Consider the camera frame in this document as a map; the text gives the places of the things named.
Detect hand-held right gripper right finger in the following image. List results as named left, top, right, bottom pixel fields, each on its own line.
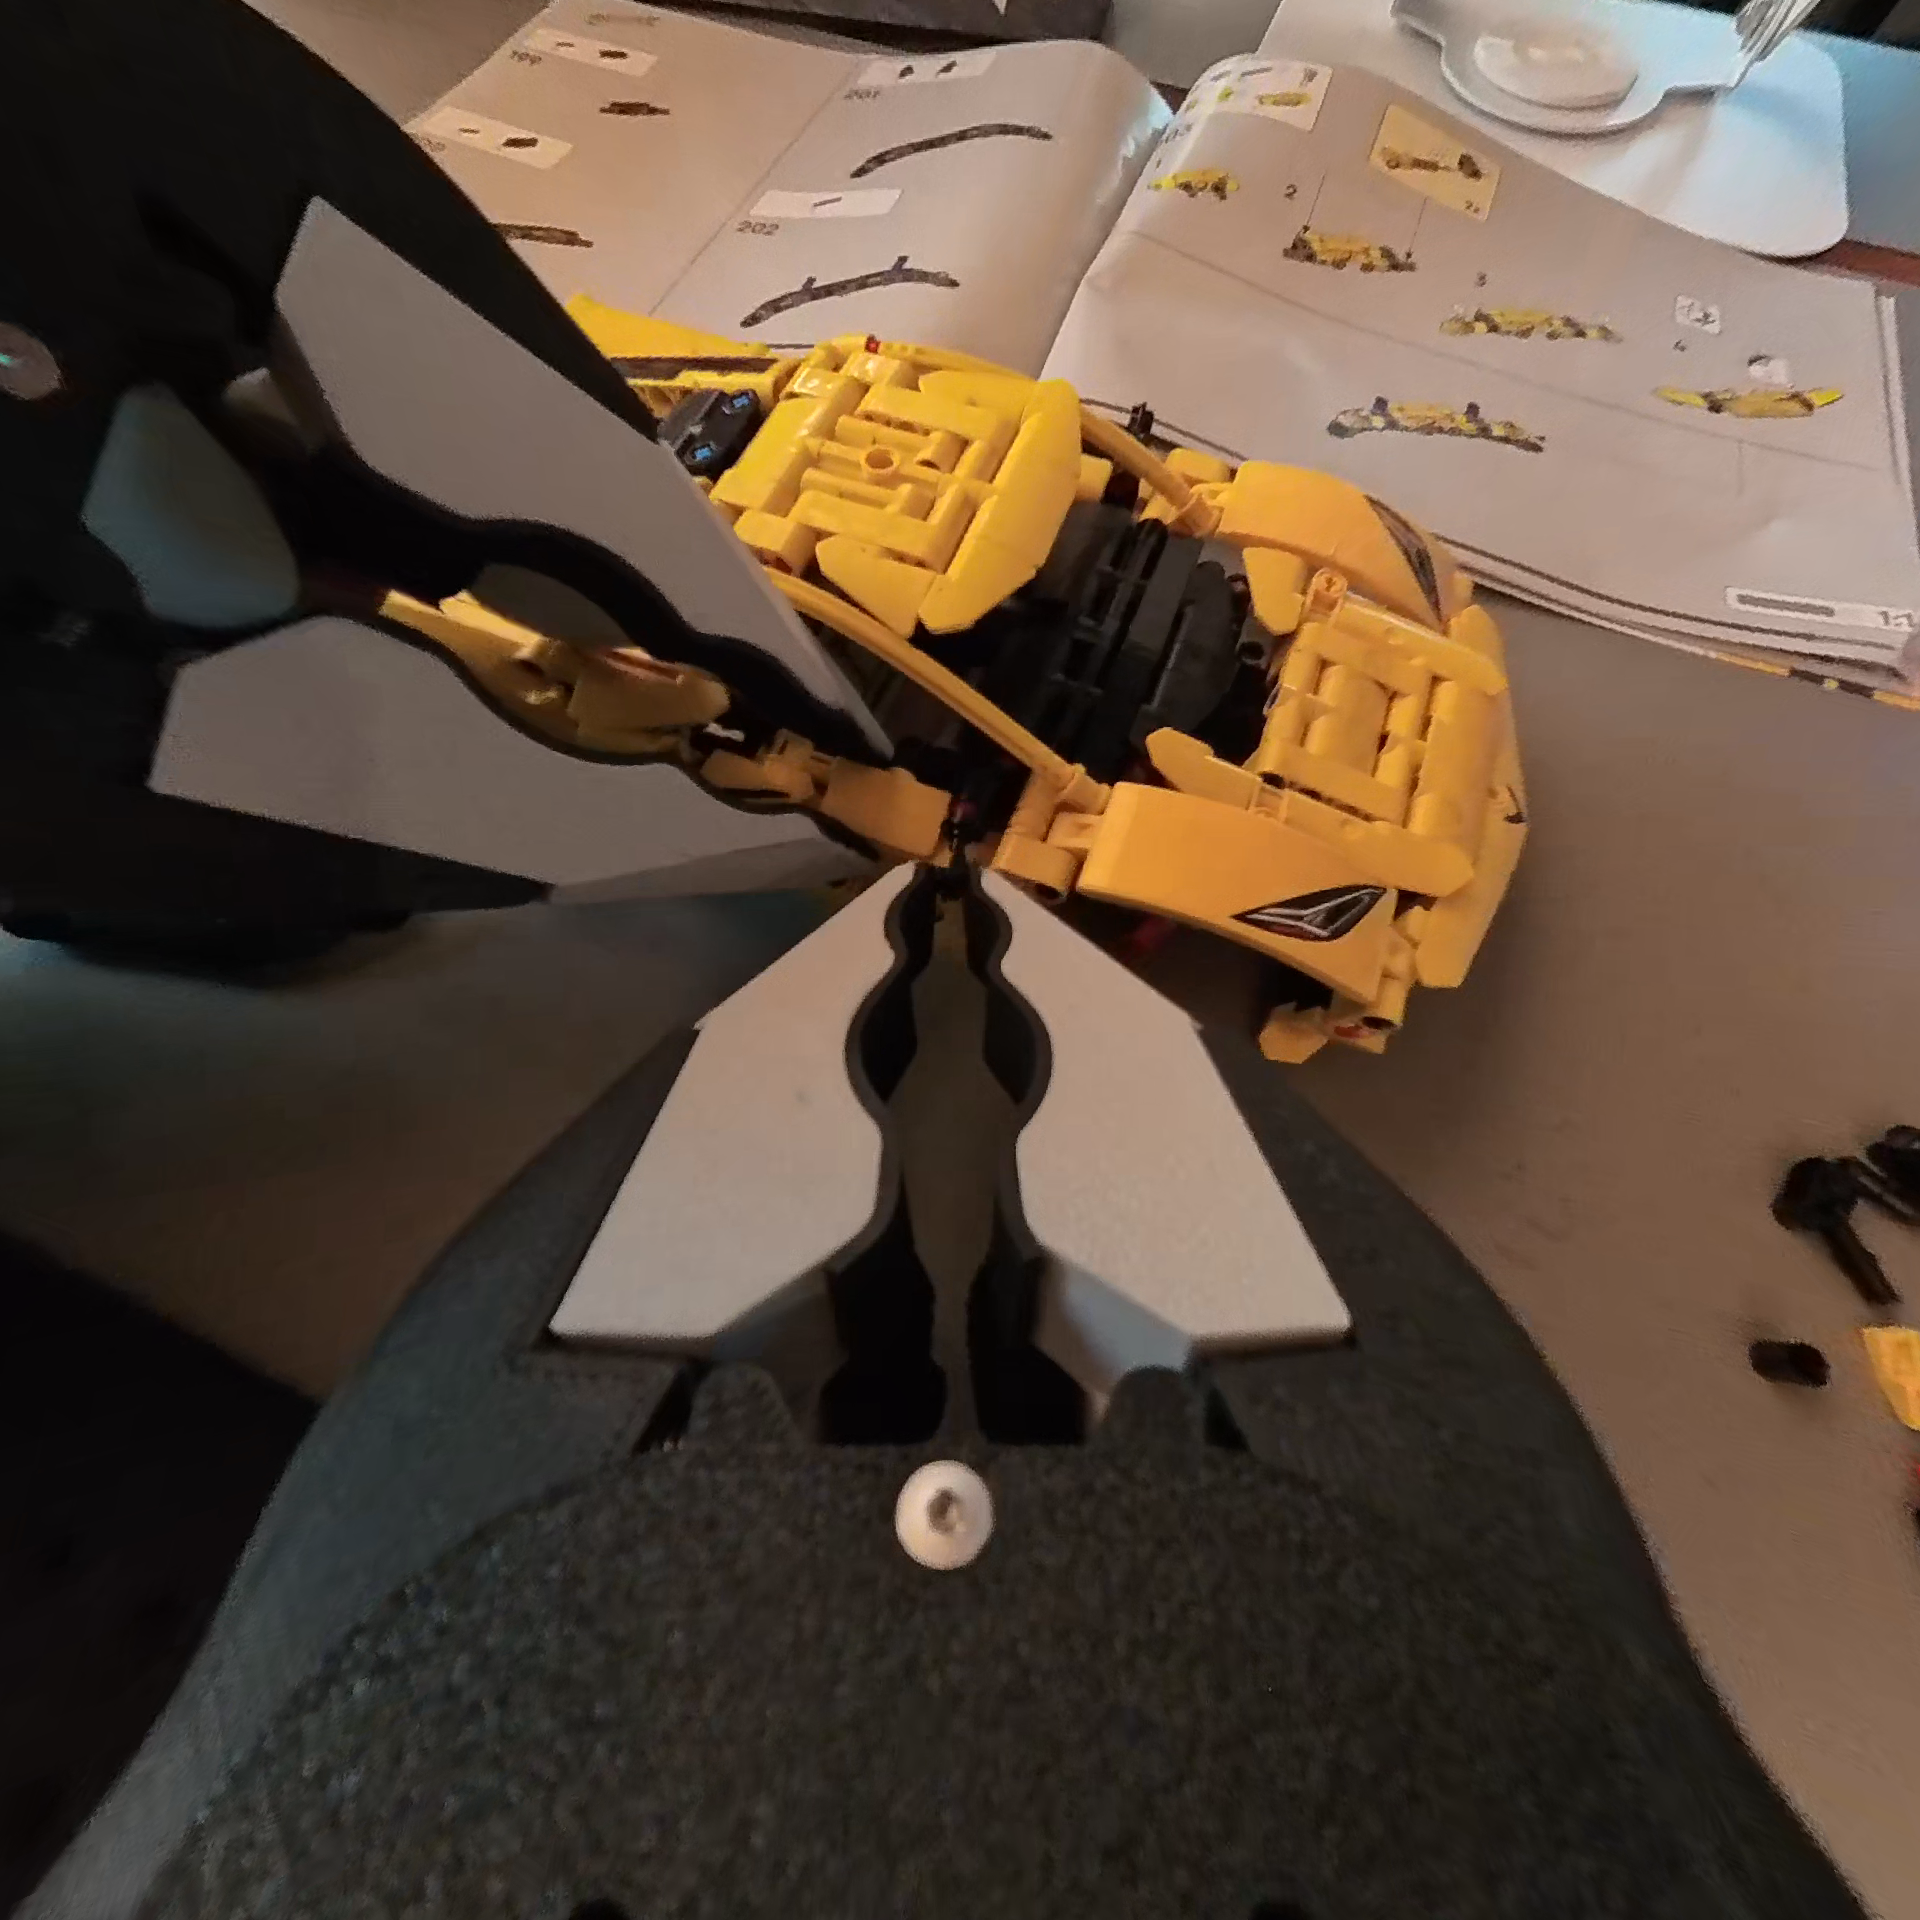
left=970, top=867, right=1355, bottom=1393

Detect white folding stand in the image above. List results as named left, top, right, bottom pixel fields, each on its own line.
left=1265, top=0, right=1854, bottom=266

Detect yellow brick toy car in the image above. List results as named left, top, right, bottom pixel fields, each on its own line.
left=375, top=293, right=1530, bottom=1067

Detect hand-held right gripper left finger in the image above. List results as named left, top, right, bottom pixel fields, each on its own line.
left=545, top=865, right=923, bottom=1347

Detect grey desk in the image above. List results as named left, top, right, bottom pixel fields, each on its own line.
left=0, top=0, right=1920, bottom=1920

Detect open instruction booklet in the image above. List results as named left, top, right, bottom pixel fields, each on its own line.
left=403, top=0, right=1920, bottom=706

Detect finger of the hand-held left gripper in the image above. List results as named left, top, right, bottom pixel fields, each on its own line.
left=82, top=195, right=902, bottom=761
left=146, top=608, right=889, bottom=905

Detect yellow and black loose bricks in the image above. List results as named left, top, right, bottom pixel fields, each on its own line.
left=1745, top=1124, right=1920, bottom=1518

